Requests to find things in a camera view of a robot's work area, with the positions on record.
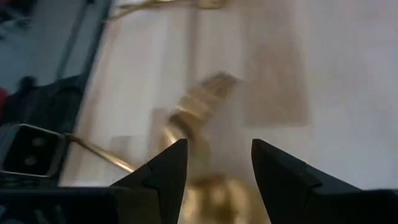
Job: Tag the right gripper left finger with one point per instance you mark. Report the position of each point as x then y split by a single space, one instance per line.
164 186

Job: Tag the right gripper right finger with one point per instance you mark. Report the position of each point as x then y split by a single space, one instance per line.
276 186

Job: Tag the gold spoon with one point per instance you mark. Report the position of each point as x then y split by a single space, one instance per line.
217 199

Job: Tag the gold fork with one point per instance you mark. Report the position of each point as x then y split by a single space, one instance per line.
214 87
211 3

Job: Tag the black table-level camera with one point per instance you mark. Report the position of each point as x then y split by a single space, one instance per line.
31 152

